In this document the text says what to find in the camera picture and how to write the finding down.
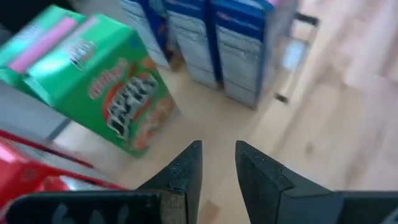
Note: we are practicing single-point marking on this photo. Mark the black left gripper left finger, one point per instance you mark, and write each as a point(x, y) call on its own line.
point(174, 193)

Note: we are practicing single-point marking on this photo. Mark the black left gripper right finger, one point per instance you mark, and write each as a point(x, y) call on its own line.
point(267, 193)

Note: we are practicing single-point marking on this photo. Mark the green Apple Jacks cereal box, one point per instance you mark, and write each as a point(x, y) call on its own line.
point(102, 93)

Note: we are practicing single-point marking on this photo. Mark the blue Frosted Flakes cereal box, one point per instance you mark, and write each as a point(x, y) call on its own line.
point(146, 43)
point(192, 46)
point(242, 62)

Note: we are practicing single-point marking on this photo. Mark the red Froot Loops cereal box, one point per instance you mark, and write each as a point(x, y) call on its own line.
point(18, 177)

